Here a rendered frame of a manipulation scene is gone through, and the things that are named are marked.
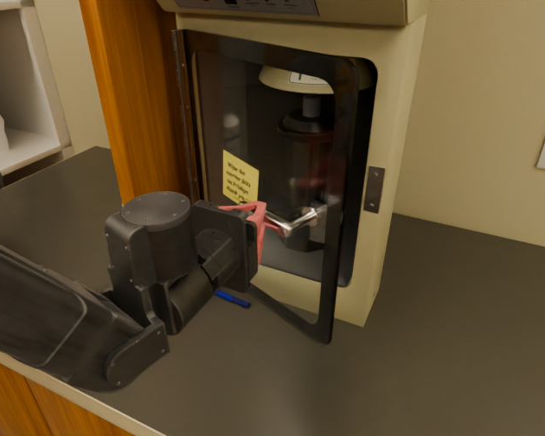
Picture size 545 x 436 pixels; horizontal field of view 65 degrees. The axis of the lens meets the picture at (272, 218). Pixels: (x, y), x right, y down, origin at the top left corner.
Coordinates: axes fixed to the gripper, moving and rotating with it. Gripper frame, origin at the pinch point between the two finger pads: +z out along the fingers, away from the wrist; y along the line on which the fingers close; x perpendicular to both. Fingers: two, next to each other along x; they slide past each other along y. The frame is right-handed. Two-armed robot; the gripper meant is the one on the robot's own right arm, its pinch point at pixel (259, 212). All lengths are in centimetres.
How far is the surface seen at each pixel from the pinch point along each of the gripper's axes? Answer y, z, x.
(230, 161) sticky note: 2.5, 7.0, 8.3
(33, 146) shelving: -27, 44, 111
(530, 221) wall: -23, 56, -37
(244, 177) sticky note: 0.9, 6.1, 5.6
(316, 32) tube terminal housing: 19.5, 12.1, -1.9
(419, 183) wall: -19, 56, -13
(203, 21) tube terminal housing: 20.0, 11.8, 14.3
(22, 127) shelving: -26, 52, 127
